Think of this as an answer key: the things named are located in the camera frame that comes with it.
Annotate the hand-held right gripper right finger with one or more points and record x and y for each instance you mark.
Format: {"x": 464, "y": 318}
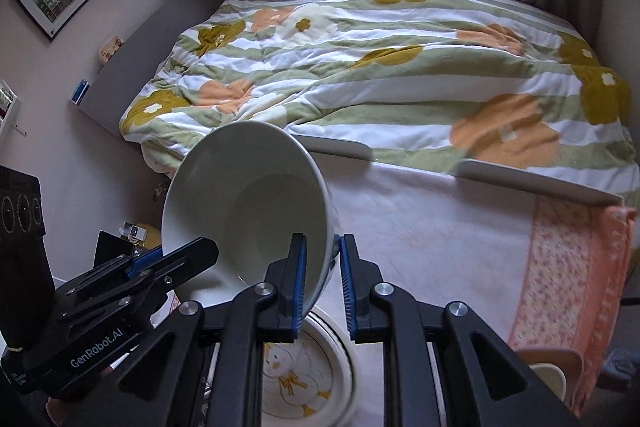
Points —
{"x": 348, "y": 292}

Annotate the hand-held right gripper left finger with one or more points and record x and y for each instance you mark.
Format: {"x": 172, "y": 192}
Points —
{"x": 296, "y": 292}

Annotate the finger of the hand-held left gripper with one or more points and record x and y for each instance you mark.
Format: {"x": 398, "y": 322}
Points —
{"x": 187, "y": 259}
{"x": 145, "y": 261}

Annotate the cream white bowl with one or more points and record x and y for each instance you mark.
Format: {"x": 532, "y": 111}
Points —
{"x": 240, "y": 197}

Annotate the duck print plate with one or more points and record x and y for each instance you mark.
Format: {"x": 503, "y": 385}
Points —
{"x": 295, "y": 382}

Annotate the yellow object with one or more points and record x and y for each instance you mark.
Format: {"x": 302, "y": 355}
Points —
{"x": 150, "y": 237}

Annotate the black angular object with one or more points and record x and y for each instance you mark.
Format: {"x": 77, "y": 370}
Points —
{"x": 112, "y": 249}

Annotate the blue book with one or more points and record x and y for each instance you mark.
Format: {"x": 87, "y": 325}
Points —
{"x": 80, "y": 90}

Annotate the grey headboard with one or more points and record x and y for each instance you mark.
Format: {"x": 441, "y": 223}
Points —
{"x": 140, "y": 52}

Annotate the small patterned box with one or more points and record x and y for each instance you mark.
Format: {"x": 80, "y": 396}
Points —
{"x": 111, "y": 48}

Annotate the white and peach floral cloth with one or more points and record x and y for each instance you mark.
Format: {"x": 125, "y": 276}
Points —
{"x": 565, "y": 267}

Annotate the floral striped blanket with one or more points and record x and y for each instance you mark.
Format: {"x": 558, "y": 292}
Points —
{"x": 380, "y": 72}

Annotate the small white camera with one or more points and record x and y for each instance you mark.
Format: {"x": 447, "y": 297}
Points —
{"x": 133, "y": 232}

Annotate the white wall shelf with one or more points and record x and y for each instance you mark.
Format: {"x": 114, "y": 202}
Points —
{"x": 11, "y": 107}

